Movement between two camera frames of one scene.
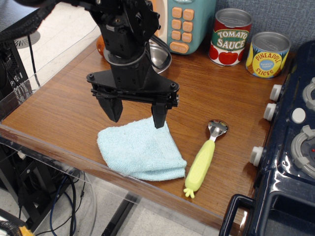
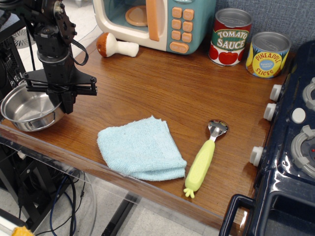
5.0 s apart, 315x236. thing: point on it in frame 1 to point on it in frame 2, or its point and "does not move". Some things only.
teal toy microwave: [185, 25] does not move
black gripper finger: [112, 107] to [68, 99]
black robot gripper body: [131, 77] to [60, 76]
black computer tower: [15, 85] does not move
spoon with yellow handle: [201, 164] does not move
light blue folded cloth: [140, 149] does not move
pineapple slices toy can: [268, 54] does not move
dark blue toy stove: [283, 198] does not move
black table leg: [130, 198] does not move
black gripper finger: [159, 111] to [56, 98]
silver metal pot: [159, 57] to [29, 110]
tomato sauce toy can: [231, 30] does not move
